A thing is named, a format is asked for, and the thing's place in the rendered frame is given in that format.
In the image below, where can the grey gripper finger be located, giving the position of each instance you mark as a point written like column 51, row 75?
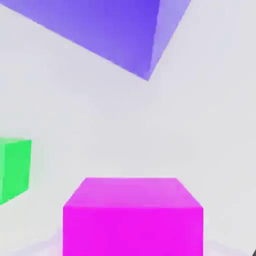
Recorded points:
column 254, row 254

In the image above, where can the small magenta cube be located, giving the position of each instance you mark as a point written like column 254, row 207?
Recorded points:
column 133, row 230

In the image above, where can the small green cube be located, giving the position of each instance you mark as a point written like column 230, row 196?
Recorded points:
column 16, row 170

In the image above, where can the large purple box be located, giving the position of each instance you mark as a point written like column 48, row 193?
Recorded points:
column 112, row 30

